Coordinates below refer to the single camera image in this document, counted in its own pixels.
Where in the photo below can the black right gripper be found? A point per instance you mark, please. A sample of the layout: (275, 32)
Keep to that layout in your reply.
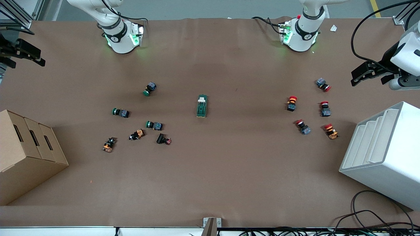
(7, 48)

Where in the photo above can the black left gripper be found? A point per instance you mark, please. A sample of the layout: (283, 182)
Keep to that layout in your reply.
(387, 59)

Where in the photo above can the green terminal block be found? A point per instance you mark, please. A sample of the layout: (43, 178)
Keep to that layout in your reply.
(201, 106)

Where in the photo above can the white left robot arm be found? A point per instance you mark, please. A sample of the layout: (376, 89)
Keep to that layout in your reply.
(303, 39)

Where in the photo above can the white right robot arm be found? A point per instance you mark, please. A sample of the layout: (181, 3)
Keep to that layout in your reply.
(121, 42)

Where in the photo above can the red button with blue block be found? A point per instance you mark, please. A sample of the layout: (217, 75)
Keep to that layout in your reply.
(323, 84)
(304, 127)
(325, 109)

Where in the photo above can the white paper scrap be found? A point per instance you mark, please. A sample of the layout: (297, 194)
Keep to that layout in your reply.
(333, 28)

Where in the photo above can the red button with orange block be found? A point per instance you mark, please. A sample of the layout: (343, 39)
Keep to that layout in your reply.
(331, 131)

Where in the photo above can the white stepped rack box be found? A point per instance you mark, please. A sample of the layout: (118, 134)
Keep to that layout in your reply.
(387, 164)

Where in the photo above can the brown cardboard box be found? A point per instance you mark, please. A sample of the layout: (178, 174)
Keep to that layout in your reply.
(26, 164)

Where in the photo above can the green mushroom push button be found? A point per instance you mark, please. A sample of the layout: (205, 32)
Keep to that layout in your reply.
(155, 125)
(150, 88)
(122, 113)

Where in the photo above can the aluminium frame profile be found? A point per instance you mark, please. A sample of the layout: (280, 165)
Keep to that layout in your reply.
(398, 20)
(19, 17)

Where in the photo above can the black orange selector switch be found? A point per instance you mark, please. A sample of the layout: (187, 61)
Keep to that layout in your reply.
(109, 145)
(137, 134)

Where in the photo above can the black maroon switch part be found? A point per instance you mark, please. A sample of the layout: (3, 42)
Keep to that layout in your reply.
(162, 139)

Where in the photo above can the white table edge rail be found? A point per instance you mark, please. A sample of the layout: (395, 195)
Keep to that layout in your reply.
(65, 231)

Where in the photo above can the metal table edge bracket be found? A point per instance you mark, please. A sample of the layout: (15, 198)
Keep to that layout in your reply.
(211, 226)

